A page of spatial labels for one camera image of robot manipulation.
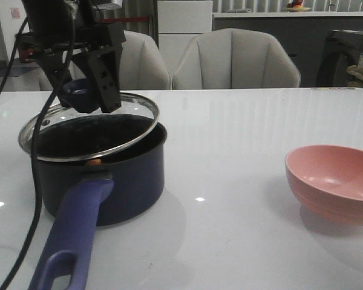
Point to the grey counter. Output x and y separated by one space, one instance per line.
302 34

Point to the glass lid with blue knob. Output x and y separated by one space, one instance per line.
83 132

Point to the white cabinet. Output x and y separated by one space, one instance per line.
178 22

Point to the left grey upholstered chair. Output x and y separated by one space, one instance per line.
141 65

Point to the red barrier belt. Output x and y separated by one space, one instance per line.
126 20

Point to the pink bowl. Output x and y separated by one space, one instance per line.
328 181

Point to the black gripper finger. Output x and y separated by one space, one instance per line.
56 67
101 69

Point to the grey upholstered chair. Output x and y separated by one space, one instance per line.
233 58
141 65

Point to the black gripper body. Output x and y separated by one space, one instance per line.
53 24

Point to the orange ham slices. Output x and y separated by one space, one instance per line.
94 162

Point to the beige cushion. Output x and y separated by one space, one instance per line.
356 73

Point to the right grey upholstered chair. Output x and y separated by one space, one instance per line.
233 58

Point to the fruit plate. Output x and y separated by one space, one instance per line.
296 6

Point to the dark appliance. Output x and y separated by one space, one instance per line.
342 49

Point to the dark blue saucepan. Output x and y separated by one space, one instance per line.
83 197

